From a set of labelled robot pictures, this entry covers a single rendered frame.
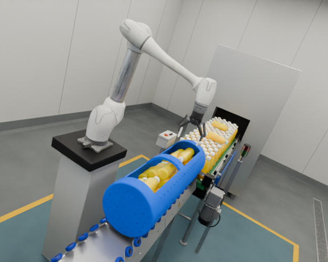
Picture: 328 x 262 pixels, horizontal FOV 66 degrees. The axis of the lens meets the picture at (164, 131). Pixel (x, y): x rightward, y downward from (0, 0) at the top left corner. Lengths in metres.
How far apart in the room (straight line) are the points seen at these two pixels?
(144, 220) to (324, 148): 5.12
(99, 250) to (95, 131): 0.74
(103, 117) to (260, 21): 4.85
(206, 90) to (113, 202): 0.82
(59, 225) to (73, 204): 0.27
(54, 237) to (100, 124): 1.00
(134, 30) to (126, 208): 0.98
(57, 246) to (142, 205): 1.19
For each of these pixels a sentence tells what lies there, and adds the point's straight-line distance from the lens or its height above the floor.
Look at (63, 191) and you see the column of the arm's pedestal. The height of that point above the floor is 0.69.
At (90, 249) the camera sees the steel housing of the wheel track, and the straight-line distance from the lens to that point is 1.29.
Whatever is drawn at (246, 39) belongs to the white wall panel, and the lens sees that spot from 6.03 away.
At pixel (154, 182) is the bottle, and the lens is 1.33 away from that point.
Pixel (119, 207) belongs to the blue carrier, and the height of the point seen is 1.09.
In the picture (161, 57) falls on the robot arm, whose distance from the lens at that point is 1.55.
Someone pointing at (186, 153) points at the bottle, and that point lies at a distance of 1.77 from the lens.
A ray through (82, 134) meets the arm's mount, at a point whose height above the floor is 1.07.
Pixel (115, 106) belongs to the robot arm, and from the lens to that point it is 1.81.
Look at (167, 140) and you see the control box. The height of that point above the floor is 1.09.
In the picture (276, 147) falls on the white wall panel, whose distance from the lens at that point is 6.02.
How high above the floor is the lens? 1.88
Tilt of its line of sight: 20 degrees down
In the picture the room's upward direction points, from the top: 19 degrees clockwise
